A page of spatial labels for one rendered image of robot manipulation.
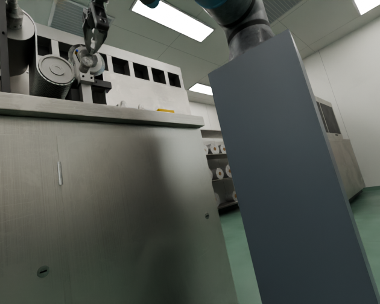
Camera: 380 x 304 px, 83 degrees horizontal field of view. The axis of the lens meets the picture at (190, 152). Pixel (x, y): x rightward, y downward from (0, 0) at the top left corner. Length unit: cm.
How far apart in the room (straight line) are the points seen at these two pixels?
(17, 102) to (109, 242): 38
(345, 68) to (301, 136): 465
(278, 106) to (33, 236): 57
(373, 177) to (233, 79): 446
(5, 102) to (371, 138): 479
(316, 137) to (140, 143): 48
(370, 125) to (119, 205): 459
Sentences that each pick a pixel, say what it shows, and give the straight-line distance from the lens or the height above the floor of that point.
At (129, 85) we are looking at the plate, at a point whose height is 138.
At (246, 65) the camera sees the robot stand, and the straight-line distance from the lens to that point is 54.
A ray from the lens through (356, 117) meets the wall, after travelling 490.
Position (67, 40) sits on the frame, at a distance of 156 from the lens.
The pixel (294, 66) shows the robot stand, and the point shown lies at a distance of 50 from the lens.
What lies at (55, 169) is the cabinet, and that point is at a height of 73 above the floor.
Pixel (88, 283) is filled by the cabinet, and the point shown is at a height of 46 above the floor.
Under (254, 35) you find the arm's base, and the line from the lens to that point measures 61.
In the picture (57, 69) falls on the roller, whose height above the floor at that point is 117.
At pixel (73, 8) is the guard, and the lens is 161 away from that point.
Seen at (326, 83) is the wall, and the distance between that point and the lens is 511.
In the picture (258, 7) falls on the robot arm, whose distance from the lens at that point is 67.
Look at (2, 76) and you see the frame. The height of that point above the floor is 103.
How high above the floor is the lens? 62
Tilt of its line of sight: 10 degrees up
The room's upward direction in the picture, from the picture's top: 12 degrees counter-clockwise
